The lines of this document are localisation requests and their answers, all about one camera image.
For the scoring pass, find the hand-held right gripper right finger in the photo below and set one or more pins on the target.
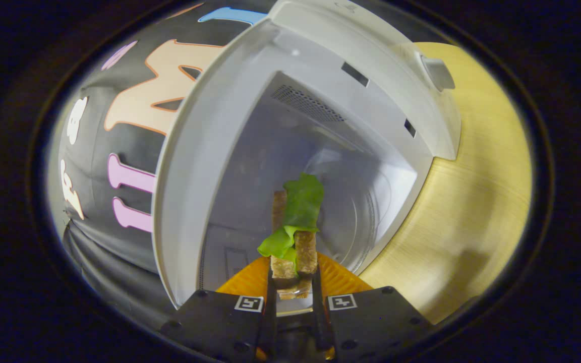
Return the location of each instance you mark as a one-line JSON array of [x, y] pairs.
[[371, 322]]

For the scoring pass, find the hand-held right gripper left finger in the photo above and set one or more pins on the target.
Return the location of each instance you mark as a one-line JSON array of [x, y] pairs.
[[215, 322]]

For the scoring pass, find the bread and lettuce sandwich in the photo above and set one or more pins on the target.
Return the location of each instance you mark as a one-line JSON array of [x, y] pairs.
[[303, 201]]

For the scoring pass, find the white microwave oven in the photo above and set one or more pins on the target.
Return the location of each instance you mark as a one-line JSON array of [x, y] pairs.
[[210, 126]]

